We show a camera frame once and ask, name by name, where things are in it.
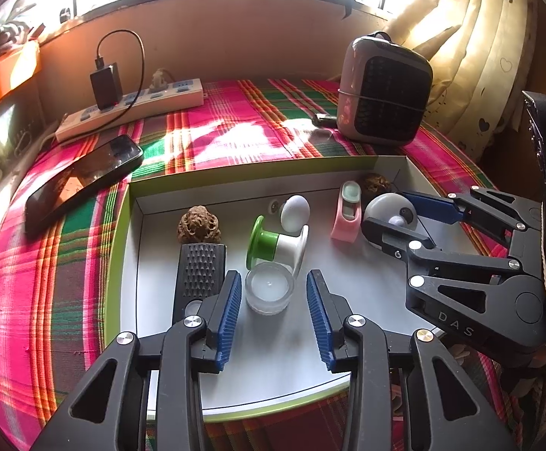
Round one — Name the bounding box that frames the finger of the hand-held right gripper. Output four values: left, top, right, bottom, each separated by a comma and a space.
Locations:
401, 186, 544, 255
361, 218, 526, 316

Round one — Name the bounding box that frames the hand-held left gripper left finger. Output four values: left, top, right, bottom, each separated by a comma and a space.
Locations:
29, 270, 243, 451

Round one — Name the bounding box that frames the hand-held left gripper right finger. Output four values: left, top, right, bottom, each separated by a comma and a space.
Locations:
306, 270, 522, 451

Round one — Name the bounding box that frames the white panda face toy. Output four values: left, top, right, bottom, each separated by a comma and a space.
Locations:
363, 194, 419, 251

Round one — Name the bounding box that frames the glass tealight candle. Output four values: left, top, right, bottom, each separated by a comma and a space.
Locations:
245, 263, 296, 315

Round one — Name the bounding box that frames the green and white cardboard box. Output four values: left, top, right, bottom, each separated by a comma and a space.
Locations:
105, 154, 483, 424

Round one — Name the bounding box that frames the black rectangular device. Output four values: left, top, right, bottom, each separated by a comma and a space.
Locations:
172, 243, 227, 325

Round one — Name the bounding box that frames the large brown walnut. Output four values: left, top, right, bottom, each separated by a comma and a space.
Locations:
361, 173, 394, 199

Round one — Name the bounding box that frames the green and white spool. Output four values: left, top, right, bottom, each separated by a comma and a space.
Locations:
246, 215, 310, 279

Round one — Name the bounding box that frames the white egg-shaped roller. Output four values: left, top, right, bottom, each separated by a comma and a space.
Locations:
267, 195, 310, 233

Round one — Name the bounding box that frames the small pink plastic gadget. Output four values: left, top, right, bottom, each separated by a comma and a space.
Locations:
330, 181, 364, 241

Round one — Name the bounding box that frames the small wrinkled walnut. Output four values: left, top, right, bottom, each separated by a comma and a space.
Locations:
178, 205, 221, 245

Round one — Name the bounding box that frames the small grey space heater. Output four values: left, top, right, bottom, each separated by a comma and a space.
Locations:
336, 32, 433, 145

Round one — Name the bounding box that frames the cream heart-print curtain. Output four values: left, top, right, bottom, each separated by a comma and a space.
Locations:
386, 0, 543, 160

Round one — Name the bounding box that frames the plaid blanket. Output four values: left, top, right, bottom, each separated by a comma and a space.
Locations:
0, 77, 513, 451

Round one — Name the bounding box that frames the black smartphone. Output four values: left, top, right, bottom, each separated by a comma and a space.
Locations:
24, 134, 145, 233

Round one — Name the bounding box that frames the black window latch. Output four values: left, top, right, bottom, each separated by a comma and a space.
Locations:
341, 0, 372, 16

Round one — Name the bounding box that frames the white power strip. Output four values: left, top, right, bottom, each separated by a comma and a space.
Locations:
54, 77, 205, 142

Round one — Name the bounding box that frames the black charger adapter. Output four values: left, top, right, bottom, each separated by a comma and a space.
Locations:
89, 56, 124, 110

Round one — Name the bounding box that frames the dark printed box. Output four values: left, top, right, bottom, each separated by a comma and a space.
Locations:
0, 89, 44, 207

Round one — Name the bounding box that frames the orange tray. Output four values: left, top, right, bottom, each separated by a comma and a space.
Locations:
0, 40, 41, 120

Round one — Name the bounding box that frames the white paper clutter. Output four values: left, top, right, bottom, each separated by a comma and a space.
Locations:
0, 0, 44, 52

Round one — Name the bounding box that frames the black charger cable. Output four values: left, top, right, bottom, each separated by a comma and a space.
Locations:
59, 29, 145, 139

